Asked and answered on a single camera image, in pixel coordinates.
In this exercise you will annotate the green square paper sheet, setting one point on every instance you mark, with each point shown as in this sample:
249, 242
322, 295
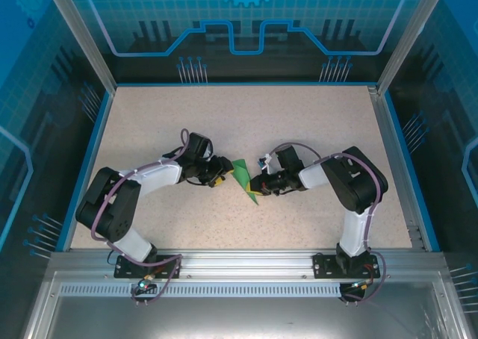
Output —
244, 174

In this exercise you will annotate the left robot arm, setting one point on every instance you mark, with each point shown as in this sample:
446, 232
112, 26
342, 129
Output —
112, 212

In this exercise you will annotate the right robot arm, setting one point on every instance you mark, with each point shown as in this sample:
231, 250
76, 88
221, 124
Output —
358, 186

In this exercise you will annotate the blue table edge trim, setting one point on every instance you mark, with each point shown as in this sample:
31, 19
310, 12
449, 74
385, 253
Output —
401, 141
94, 148

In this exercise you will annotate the aluminium mounting rail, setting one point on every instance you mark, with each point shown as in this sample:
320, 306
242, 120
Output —
242, 264

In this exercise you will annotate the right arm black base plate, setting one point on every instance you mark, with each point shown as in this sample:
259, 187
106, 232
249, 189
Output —
325, 268

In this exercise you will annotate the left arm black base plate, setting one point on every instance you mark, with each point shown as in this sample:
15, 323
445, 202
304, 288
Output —
168, 268

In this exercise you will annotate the aluminium side rail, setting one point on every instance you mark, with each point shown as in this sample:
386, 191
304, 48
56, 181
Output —
388, 137

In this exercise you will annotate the aluminium tray frame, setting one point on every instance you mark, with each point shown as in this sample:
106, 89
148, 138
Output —
239, 316

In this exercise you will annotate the aluminium frame post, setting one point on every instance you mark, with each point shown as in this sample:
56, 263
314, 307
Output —
80, 36
411, 36

